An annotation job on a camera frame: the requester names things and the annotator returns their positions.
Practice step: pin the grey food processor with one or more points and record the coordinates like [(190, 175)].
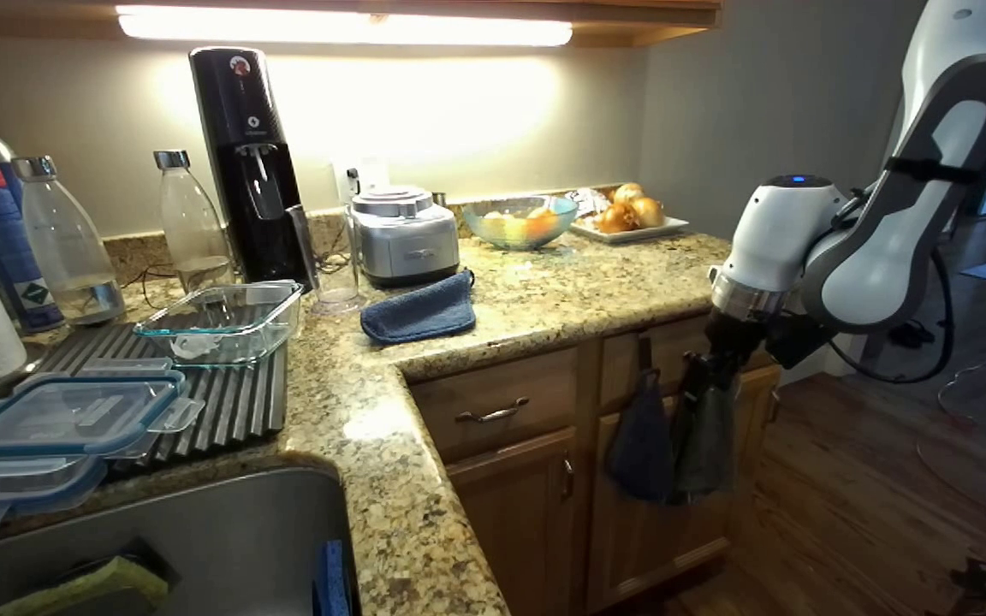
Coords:
[(406, 236)]

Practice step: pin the dark shoe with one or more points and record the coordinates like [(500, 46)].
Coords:
[(913, 333)]

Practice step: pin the clear wide bottle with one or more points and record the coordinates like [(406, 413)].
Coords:
[(67, 244)]

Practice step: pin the wide wooden cabinet door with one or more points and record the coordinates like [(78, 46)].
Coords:
[(652, 534)]

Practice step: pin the wooden drawer front with hooks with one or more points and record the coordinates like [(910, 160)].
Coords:
[(668, 343)]

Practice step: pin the golden bread roll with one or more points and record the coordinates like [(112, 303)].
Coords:
[(627, 194), (612, 218), (646, 211)]

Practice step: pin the blue-label bottle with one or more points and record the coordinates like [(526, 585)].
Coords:
[(2, 244)]

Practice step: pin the white rectangular plate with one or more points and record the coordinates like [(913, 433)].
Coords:
[(630, 230)]

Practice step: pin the black soda maker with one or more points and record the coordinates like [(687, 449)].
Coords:
[(253, 172)]

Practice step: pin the pale yellow fruit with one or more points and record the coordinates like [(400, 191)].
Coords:
[(497, 230)]

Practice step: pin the white wall outlet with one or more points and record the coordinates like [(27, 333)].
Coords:
[(359, 175)]

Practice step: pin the blue-rimmed container lid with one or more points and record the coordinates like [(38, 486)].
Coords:
[(71, 413)]

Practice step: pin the green sponge cloth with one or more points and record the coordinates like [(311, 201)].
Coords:
[(93, 585)]

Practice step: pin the glass fruit bowl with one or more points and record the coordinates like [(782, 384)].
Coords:
[(521, 222)]

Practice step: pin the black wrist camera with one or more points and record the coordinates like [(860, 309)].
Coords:
[(799, 338)]

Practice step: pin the narrow wooden cabinet door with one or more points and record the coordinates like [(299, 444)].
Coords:
[(521, 520)]

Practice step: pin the folded blue towel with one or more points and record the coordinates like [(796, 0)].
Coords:
[(419, 314)]

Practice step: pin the orange fruit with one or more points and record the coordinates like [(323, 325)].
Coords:
[(541, 222)]

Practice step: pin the grey hanging towel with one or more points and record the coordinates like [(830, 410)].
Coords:
[(706, 445)]

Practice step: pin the grey ribbed drying mat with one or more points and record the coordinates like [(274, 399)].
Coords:
[(222, 396)]

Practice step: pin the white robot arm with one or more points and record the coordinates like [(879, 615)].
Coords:
[(779, 227)]

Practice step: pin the clear plastic container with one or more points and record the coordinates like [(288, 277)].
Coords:
[(16, 485)]

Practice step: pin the under-cabinet strip light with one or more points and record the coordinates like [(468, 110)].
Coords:
[(345, 24)]

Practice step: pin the glass baking dish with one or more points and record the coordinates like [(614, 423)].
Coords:
[(222, 322)]

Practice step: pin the steel sink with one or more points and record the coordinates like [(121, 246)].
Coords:
[(172, 541)]

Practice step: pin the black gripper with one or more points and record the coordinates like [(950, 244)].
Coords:
[(735, 341)]

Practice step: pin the clear slim bottle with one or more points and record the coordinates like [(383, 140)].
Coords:
[(194, 222)]

